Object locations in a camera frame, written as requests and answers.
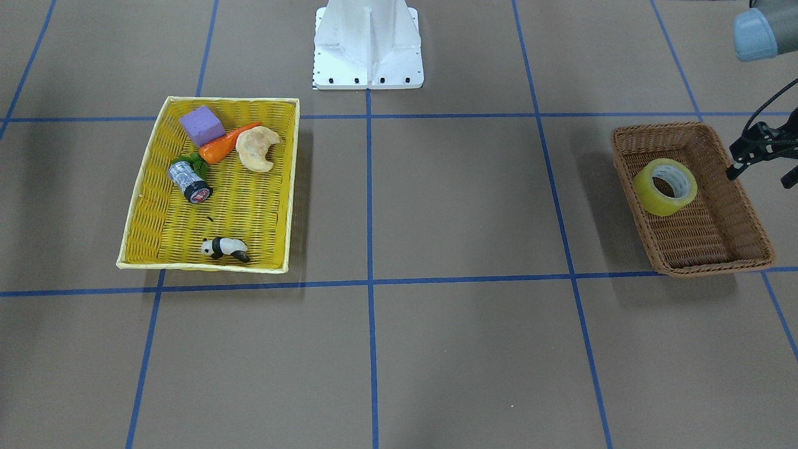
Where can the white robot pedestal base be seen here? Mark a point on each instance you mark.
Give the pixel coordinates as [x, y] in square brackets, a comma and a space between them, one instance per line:
[367, 45]

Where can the yellow woven basket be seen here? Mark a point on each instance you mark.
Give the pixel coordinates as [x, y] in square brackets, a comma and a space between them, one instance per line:
[163, 230]

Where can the yellow clear tape roll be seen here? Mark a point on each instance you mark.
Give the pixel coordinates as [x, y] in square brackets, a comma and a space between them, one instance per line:
[665, 186]

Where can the orange toy carrot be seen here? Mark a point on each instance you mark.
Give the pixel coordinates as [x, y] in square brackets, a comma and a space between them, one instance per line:
[216, 150]

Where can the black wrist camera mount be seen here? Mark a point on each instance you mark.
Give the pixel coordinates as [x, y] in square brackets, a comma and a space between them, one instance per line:
[762, 143]

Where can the brown wicker basket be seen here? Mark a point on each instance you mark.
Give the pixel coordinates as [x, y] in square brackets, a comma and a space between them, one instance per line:
[719, 232]

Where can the purple foam cube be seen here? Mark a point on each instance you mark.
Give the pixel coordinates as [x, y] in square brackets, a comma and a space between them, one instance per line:
[202, 125]

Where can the small cylindrical can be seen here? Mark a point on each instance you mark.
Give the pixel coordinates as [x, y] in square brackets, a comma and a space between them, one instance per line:
[195, 189]

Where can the small panda figurine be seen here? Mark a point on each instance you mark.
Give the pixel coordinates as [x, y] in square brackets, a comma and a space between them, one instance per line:
[217, 248]

